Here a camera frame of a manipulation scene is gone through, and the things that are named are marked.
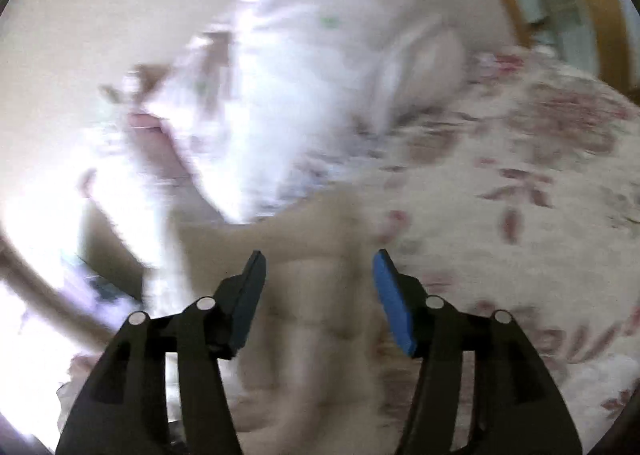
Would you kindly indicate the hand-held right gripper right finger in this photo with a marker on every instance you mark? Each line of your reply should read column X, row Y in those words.
column 395, row 307

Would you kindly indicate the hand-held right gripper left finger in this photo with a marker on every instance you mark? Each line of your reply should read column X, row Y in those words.
column 247, row 302

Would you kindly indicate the beige quilted down coat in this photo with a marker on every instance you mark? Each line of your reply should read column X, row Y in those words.
column 305, row 315

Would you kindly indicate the floral bed sheet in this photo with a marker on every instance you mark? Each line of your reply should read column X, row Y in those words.
column 500, row 185

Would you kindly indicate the pink floral pillow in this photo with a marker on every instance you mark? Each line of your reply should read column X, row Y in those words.
column 310, row 65

